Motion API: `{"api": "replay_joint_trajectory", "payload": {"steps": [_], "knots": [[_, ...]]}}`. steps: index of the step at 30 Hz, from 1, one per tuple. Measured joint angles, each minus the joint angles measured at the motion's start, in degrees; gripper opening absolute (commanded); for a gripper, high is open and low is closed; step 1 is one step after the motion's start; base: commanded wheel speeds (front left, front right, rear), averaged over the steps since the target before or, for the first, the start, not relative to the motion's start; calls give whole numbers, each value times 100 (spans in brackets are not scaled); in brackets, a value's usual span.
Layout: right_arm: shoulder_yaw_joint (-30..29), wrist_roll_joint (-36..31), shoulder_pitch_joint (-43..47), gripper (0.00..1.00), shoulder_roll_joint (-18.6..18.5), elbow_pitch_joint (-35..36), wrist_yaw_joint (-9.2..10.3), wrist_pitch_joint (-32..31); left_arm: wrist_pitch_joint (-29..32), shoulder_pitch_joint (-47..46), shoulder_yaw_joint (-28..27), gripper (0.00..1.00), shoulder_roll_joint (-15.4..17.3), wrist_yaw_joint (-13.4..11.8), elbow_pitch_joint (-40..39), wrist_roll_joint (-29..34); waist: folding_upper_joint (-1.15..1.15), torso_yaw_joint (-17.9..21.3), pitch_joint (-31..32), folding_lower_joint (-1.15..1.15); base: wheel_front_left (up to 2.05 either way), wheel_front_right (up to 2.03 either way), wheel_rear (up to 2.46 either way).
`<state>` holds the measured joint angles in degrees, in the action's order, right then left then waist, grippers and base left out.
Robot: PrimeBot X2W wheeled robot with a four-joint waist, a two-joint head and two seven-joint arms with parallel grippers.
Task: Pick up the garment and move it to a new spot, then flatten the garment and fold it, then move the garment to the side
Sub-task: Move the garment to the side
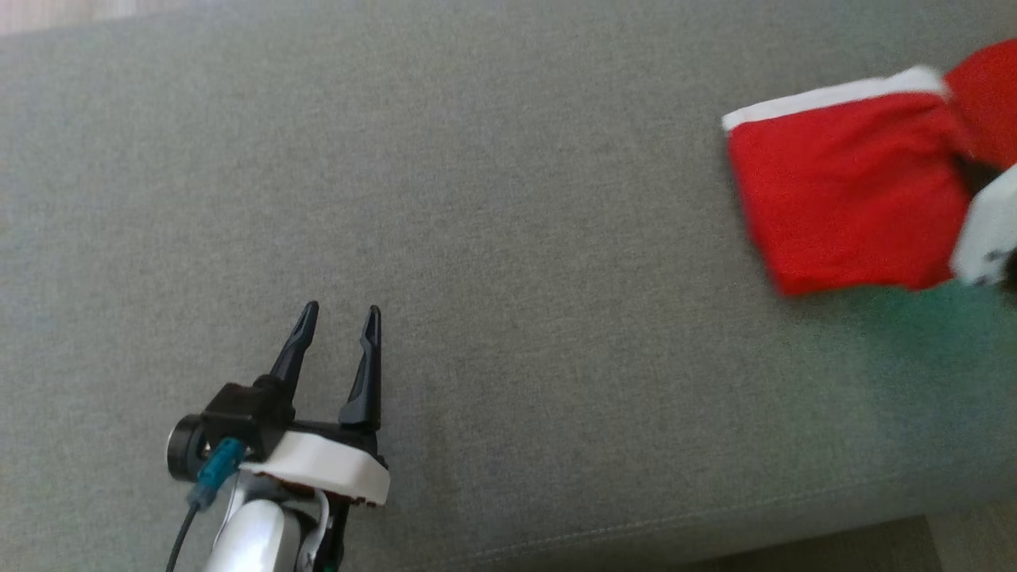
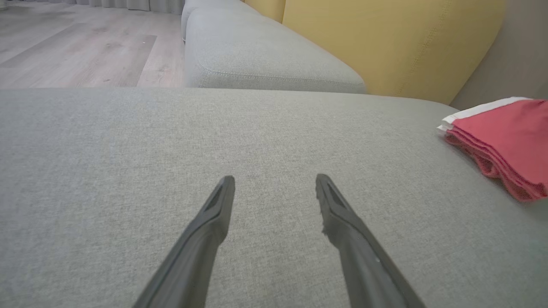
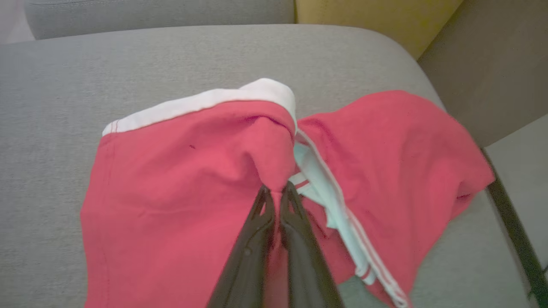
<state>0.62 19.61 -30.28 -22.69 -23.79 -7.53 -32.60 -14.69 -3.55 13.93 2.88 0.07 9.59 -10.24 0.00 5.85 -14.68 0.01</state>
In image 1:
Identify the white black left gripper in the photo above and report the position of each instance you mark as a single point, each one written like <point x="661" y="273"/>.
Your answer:
<point x="326" y="465"/>

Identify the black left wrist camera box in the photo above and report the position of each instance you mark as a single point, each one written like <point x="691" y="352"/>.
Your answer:
<point x="238" y="413"/>

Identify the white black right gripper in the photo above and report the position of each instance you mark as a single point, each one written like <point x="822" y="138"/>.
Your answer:
<point x="989" y="230"/>

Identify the red Bulls 23 jersey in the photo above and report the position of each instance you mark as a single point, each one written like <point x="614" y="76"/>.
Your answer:
<point x="989" y="95"/>

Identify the red white shorts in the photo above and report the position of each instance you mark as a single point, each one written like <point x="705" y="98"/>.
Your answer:
<point x="842" y="191"/>

